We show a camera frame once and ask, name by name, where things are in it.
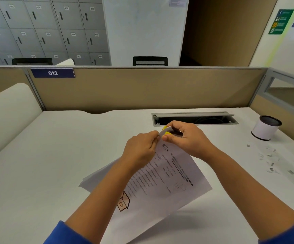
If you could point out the person's left forearm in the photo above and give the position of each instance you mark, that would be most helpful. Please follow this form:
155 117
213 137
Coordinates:
106 198

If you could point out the person's right hand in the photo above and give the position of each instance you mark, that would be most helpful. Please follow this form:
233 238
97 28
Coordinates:
191 141

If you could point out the person's right thumb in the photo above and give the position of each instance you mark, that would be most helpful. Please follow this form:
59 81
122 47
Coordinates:
172 138

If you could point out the person's blue left sleeve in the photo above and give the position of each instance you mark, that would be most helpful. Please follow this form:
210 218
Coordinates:
63 235

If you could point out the white wall board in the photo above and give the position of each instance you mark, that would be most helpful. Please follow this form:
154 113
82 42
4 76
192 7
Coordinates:
144 30

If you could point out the blue partition label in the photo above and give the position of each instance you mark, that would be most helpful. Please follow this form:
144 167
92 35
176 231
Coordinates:
52 73

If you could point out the person's right forearm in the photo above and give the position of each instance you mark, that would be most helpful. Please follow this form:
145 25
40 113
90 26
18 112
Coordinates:
243 185

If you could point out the person's blue sleeve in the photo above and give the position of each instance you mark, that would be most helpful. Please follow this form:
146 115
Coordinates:
63 235
291 232

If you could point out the beige desk partition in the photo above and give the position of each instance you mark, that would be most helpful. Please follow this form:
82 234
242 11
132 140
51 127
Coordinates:
147 88
2 78

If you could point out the green wall sign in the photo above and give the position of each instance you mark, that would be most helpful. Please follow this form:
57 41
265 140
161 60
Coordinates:
281 21

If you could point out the person's left hand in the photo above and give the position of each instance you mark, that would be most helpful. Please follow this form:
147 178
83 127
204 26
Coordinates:
136 151

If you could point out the scattered small paper scraps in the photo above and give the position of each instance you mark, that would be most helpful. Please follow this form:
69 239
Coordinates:
271 163

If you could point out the yellow staple remover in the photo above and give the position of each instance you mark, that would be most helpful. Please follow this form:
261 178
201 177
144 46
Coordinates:
166 131

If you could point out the white curved desk panel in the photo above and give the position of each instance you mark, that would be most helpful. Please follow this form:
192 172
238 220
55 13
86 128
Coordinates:
7 116
66 62

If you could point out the white cup with black rim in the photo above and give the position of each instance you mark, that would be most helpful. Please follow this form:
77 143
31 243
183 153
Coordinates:
265 129

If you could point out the person's left thumb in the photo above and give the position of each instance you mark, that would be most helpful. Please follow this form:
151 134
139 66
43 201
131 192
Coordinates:
149 135

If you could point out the black office chair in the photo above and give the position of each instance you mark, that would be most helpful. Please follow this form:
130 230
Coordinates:
32 61
150 60

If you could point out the wall of grey lockers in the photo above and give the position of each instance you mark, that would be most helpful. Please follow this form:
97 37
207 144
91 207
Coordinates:
47 30

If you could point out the person's blue right sleeve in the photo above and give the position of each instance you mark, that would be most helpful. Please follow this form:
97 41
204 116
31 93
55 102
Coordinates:
291 232

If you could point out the stapled printed paper sheets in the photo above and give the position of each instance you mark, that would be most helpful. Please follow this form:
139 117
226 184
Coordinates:
162 195

